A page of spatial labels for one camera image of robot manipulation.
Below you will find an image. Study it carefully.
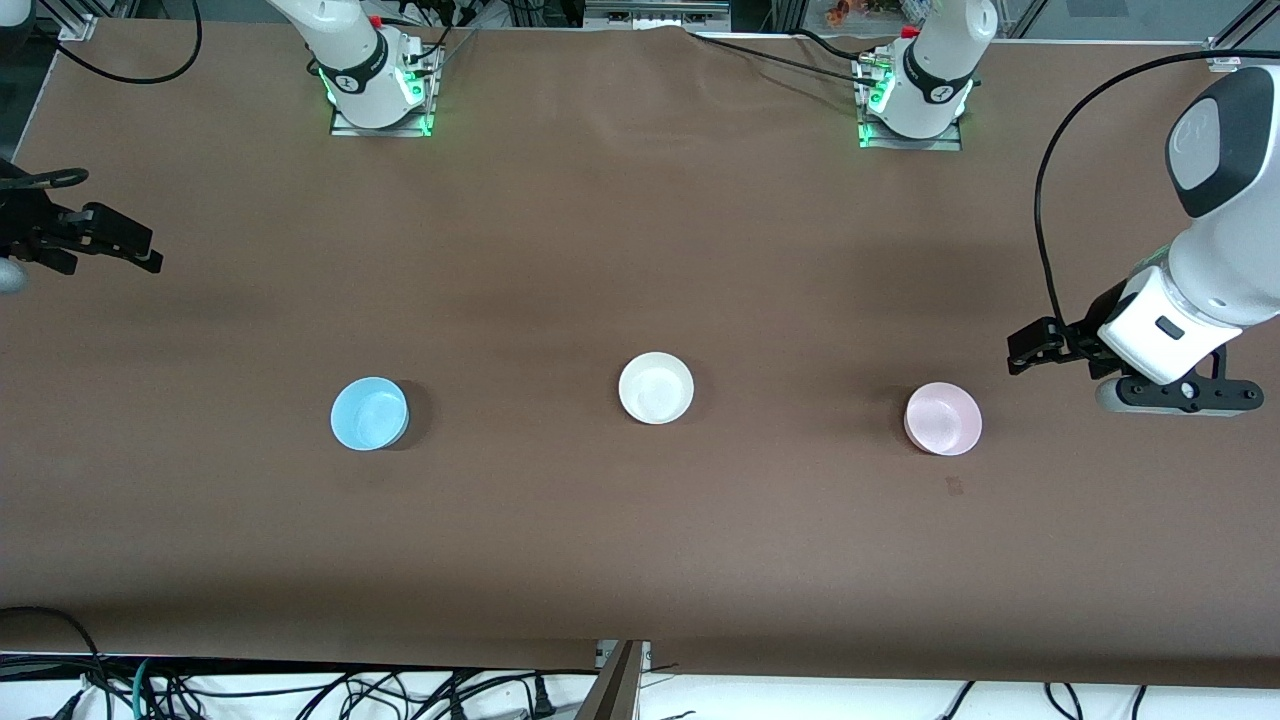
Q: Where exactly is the pink bowl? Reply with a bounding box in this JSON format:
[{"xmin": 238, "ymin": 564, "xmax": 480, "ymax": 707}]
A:
[{"xmin": 904, "ymin": 382, "xmax": 983, "ymax": 457}]

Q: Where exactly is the blue bowl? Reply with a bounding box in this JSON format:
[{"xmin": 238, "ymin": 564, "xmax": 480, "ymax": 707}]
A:
[{"xmin": 330, "ymin": 376, "xmax": 410, "ymax": 452}]

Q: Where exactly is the white bowl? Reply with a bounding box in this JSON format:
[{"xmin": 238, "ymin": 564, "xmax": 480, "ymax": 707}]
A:
[{"xmin": 618, "ymin": 352, "xmax": 695, "ymax": 426}]

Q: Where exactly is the brown table cover sheet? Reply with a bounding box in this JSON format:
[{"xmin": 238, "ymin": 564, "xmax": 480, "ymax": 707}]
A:
[{"xmin": 0, "ymin": 18, "xmax": 1280, "ymax": 691}]

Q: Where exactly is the orange object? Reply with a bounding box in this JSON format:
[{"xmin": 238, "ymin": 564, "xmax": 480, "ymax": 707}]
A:
[{"xmin": 825, "ymin": 0, "xmax": 901, "ymax": 26}]

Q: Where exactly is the grey network device box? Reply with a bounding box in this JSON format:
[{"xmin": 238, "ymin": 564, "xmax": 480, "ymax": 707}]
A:
[{"xmin": 585, "ymin": 0, "xmax": 731, "ymax": 31}]

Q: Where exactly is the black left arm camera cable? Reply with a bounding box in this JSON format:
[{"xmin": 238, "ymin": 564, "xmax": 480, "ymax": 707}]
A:
[{"xmin": 1034, "ymin": 48, "xmax": 1280, "ymax": 326}]

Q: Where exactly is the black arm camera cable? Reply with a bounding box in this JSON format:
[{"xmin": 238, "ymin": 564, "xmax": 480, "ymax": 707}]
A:
[
  {"xmin": 1034, "ymin": 48, "xmax": 1280, "ymax": 326},
  {"xmin": 0, "ymin": 0, "xmax": 204, "ymax": 193}
]

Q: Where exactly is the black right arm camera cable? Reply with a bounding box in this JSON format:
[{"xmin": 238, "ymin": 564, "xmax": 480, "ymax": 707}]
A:
[{"xmin": 0, "ymin": 0, "xmax": 204, "ymax": 193}]

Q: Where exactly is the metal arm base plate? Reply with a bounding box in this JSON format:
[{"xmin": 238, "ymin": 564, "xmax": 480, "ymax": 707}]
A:
[
  {"xmin": 330, "ymin": 45, "xmax": 438, "ymax": 138},
  {"xmin": 857, "ymin": 55, "xmax": 964, "ymax": 151}
]

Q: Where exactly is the short black table cable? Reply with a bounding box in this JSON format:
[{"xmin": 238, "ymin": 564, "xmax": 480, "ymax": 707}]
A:
[{"xmin": 795, "ymin": 27, "xmax": 886, "ymax": 63}]

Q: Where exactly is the long black table cable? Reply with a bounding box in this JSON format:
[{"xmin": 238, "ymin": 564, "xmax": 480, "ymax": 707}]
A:
[{"xmin": 688, "ymin": 30, "xmax": 881, "ymax": 89}]

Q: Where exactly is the black looping floor cable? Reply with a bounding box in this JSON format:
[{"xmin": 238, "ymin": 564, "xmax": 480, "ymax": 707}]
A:
[{"xmin": 0, "ymin": 605, "xmax": 111, "ymax": 720}]

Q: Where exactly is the long black floor cable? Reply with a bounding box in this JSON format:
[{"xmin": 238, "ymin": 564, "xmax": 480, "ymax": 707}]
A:
[{"xmin": 150, "ymin": 666, "xmax": 601, "ymax": 706}]

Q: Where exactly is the aluminium frame post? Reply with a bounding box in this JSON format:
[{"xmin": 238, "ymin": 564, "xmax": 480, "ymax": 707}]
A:
[{"xmin": 575, "ymin": 640, "xmax": 653, "ymax": 720}]

